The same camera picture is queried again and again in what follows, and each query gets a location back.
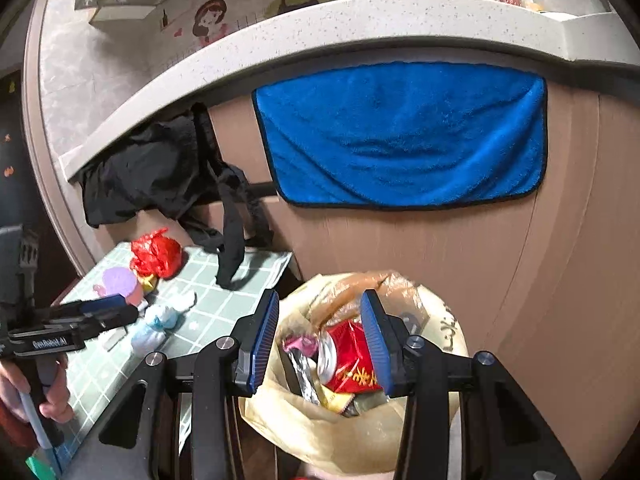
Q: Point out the blue microfibre towel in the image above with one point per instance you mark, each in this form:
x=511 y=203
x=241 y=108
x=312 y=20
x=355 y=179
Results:
x=400 y=130

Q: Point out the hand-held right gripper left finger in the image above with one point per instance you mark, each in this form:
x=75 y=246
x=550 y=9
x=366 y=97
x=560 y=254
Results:
x=265 y=335

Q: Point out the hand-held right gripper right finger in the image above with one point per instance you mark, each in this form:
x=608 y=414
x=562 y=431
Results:
x=372 y=340

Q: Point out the brown wooden cabinet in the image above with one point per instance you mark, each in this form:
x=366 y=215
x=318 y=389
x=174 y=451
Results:
x=500 y=270

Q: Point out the red plastic bag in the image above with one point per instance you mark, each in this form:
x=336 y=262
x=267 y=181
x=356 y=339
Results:
x=156 y=255

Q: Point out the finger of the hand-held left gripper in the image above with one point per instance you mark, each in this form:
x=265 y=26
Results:
x=100 y=304
x=117 y=317

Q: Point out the beige plastic bin liner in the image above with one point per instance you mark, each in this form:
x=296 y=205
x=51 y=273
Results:
x=300 y=430

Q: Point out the black cloth bag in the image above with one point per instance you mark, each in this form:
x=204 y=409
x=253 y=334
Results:
x=150 y=170

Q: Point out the silver foil wrapper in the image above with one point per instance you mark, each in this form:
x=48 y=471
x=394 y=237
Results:
x=302 y=375

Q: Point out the person's left hand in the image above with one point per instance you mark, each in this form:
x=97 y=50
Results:
x=60 y=400

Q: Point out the yellow wrapper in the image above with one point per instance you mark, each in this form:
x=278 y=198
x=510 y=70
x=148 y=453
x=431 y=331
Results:
x=147 y=284

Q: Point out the green checked mat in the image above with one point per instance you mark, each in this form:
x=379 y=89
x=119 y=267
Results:
x=210 y=305

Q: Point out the red drink can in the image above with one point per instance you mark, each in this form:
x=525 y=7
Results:
x=352 y=360

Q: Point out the white blue wrapper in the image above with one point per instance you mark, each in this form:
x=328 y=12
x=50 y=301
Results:
x=160 y=317

